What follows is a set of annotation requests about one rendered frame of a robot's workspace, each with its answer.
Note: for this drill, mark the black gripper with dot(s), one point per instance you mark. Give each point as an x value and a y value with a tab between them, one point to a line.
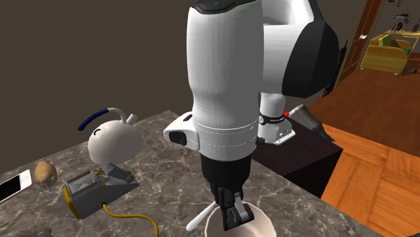
224	174

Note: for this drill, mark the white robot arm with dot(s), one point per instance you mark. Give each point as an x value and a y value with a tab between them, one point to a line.
226	72

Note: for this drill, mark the white bowl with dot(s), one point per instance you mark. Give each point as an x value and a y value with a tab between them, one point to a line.
262	226

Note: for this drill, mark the white spoon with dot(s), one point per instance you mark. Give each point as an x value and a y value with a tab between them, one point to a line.
200	220

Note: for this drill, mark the dark robot stand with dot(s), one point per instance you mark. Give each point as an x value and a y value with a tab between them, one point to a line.
305	157

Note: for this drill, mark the grey cone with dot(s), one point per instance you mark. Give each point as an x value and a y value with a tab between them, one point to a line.
308	121

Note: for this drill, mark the brown wooden door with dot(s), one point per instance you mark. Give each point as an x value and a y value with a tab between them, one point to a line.
357	49

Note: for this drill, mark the yellow armchair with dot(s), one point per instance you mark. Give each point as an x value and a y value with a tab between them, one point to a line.
384	57

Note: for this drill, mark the white phone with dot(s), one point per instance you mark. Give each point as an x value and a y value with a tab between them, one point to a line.
13	186

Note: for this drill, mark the yellow table with figure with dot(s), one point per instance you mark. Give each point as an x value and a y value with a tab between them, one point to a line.
407	31

